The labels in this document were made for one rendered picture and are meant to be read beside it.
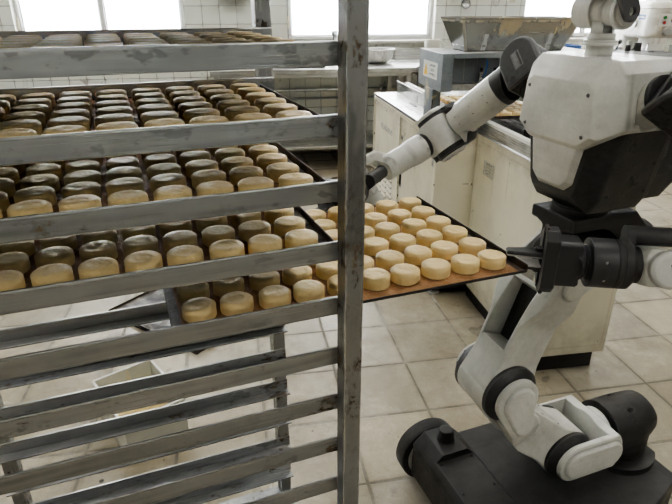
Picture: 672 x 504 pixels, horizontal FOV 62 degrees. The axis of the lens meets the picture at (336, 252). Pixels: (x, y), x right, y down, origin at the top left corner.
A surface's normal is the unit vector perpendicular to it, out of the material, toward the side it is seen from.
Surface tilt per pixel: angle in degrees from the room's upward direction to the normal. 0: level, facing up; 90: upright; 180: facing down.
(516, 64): 68
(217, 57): 90
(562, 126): 91
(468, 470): 0
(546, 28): 115
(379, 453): 0
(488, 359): 58
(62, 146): 90
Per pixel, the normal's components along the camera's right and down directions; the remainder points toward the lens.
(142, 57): 0.36, 0.38
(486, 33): 0.15, 0.75
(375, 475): 0.00, -0.91
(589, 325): 0.16, 0.40
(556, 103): -0.94, 0.15
